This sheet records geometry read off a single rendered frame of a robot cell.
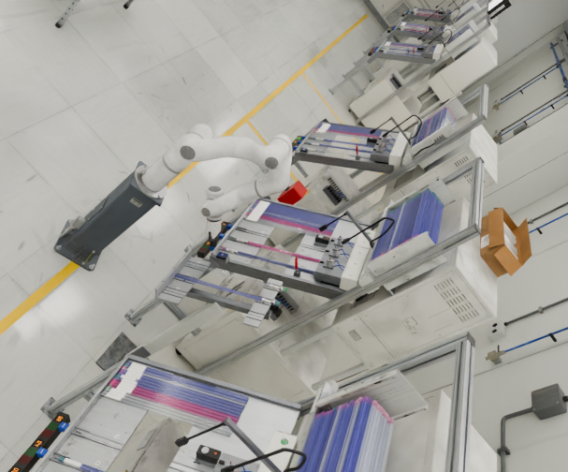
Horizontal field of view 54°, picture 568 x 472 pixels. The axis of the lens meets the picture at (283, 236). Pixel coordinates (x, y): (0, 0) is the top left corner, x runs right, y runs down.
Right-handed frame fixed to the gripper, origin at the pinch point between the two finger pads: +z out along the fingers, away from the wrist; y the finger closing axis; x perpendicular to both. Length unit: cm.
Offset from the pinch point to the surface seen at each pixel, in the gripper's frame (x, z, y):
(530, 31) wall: 204, 19, -871
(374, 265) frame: 84, -19, 12
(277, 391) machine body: 46, 82, 10
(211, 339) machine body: 5, 57, 10
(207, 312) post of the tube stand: 15.2, 10.5, 40.0
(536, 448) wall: 189, 89, -14
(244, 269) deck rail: 21.6, 3.6, 10.0
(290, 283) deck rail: 45.8, 4.5, 10.0
